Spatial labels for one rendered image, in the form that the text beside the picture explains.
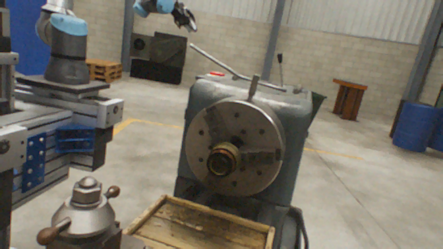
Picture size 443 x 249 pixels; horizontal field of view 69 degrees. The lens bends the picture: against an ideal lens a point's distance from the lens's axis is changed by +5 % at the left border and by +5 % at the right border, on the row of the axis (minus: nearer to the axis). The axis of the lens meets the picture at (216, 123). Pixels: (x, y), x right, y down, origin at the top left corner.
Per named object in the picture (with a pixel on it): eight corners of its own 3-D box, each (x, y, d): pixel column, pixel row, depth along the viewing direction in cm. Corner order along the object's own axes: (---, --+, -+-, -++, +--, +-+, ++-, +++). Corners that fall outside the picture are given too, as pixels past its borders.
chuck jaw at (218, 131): (223, 141, 101) (206, 109, 100) (236, 136, 99) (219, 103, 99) (213, 151, 90) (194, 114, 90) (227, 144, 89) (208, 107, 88)
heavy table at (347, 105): (324, 108, 1024) (332, 78, 1001) (337, 110, 1025) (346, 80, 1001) (342, 119, 868) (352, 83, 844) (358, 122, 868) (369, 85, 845)
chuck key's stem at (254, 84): (250, 110, 99) (261, 75, 96) (248, 111, 97) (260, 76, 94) (243, 108, 99) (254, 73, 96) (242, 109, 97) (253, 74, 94)
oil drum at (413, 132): (385, 140, 684) (398, 101, 663) (414, 145, 685) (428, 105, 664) (400, 149, 627) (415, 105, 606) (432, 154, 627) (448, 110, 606)
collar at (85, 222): (80, 200, 49) (82, 182, 48) (126, 214, 47) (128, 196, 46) (35, 227, 41) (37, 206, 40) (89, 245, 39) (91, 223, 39)
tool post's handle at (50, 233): (60, 226, 41) (62, 213, 41) (74, 230, 41) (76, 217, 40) (31, 246, 37) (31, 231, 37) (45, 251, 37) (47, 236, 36)
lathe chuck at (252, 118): (184, 166, 113) (207, 84, 105) (267, 200, 107) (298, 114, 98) (175, 176, 105) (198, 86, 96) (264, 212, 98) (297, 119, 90)
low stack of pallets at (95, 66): (92, 73, 922) (93, 58, 912) (122, 78, 927) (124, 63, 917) (74, 77, 801) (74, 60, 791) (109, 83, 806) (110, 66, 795)
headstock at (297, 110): (213, 139, 179) (224, 72, 170) (296, 160, 168) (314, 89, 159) (169, 174, 123) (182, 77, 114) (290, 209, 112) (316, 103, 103)
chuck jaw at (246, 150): (243, 140, 99) (281, 144, 96) (242, 155, 100) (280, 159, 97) (236, 149, 88) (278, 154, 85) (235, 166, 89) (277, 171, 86)
